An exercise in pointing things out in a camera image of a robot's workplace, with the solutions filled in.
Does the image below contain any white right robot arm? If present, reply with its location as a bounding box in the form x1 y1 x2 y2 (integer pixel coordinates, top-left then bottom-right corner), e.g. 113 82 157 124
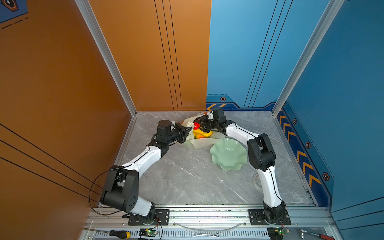
194 107 292 225

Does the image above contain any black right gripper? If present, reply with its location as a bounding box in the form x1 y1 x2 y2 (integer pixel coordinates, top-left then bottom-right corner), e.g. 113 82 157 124
193 115 219 133

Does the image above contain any silver wrench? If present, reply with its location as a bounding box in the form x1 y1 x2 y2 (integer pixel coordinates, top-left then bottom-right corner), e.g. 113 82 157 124
192 232 220 238

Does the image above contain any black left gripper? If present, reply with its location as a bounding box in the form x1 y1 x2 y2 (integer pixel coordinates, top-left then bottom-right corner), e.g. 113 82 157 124
165 123 192 146

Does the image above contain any light green fruit plate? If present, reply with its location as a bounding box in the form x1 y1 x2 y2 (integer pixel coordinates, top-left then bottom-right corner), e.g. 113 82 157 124
210 138 248 171

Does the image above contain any aluminium corner post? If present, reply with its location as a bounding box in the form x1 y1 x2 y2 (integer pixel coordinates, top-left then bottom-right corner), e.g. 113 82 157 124
272 0 345 117
75 0 137 117

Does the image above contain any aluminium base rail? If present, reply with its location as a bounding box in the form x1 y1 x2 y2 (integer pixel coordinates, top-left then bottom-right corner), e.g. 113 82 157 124
79 204 343 240

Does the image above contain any yellow banana bunch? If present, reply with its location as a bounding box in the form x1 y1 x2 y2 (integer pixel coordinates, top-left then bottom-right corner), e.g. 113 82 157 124
193 129 213 140

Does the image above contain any small red fruit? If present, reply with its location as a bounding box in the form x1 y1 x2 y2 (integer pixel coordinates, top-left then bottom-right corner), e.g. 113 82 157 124
193 122 200 130

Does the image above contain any green circuit board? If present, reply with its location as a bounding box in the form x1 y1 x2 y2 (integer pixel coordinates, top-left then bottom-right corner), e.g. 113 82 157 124
139 229 159 239

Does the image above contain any aluminium corner post left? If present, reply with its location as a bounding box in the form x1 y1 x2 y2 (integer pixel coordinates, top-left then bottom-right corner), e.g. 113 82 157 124
75 0 137 117

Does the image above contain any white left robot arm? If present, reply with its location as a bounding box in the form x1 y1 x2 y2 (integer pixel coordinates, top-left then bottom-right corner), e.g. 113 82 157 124
101 120 193 225

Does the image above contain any red handled tool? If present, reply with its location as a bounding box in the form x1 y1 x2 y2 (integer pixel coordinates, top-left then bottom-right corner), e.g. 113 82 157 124
299 229 335 240

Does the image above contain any small circuit board right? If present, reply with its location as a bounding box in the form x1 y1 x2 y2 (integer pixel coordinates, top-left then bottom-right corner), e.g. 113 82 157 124
275 229 287 238

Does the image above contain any yellow handled screwdriver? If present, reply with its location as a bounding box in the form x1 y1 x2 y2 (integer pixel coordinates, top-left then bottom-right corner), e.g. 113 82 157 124
109 230 131 239

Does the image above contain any cream plastic bag orange print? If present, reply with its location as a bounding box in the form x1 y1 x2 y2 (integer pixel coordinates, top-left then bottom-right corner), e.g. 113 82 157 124
181 113 225 150

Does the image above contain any aluminium corner post right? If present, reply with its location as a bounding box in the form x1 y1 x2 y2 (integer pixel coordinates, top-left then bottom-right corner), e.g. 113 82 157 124
272 0 345 117

